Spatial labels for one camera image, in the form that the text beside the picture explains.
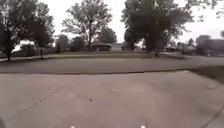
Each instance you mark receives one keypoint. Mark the grass strip with lawn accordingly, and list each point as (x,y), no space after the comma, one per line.
(110,55)

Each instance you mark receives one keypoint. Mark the grey asphalt road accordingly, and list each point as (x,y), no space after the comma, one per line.
(100,65)

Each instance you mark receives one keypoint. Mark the low brown house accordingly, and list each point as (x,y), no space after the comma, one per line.
(100,47)

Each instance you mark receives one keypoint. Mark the dark round tree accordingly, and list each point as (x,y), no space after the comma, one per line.
(107,35)

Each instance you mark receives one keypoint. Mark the grey concrete driveway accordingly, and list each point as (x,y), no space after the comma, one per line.
(110,100)

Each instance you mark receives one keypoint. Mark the dark bush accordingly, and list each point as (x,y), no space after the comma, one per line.
(77,44)
(61,43)

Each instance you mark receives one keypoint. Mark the sparse-leaved tree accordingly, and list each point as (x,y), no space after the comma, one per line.
(88,16)

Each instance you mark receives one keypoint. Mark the large dark leafy tree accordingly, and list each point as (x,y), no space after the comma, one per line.
(20,20)
(153,23)

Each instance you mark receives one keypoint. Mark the building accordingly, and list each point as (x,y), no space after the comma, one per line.
(210,46)

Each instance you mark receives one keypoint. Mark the grass patch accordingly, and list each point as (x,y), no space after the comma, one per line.
(211,72)

